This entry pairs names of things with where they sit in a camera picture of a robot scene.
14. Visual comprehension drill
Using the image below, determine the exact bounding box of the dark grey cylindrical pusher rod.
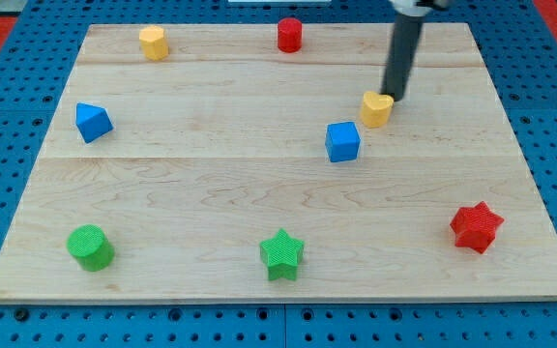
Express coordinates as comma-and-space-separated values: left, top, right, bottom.
380, 13, 424, 102

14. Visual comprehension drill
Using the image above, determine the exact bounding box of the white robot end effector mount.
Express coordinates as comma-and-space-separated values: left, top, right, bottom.
390, 0, 452, 17

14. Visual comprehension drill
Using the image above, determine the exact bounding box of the yellow heart block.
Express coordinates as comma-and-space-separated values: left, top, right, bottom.
360, 91, 395, 128

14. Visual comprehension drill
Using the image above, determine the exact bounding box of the red cylinder block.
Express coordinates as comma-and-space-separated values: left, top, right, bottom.
277, 17, 303, 53

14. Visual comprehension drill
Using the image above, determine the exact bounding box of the blue cube block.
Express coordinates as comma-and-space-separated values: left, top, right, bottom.
325, 122, 361, 162

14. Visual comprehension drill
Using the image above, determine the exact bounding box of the red star block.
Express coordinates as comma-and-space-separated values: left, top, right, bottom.
450, 201, 505, 254

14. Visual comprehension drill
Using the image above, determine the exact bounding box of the light wooden board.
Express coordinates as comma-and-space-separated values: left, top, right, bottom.
0, 23, 557, 305

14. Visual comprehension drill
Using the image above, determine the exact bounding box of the green star block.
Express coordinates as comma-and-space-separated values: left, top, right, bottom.
259, 228, 305, 281

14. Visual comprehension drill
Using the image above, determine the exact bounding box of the yellow hexagon block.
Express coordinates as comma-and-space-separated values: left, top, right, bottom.
138, 25, 169, 61

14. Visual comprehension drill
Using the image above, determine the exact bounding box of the blue triangular prism block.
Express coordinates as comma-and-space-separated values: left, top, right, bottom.
75, 102, 114, 143

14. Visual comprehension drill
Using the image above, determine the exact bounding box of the green cylinder block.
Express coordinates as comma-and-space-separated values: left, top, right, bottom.
67, 224, 115, 272

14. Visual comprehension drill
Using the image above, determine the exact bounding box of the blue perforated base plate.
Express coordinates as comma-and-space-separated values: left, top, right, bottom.
0, 1, 557, 347

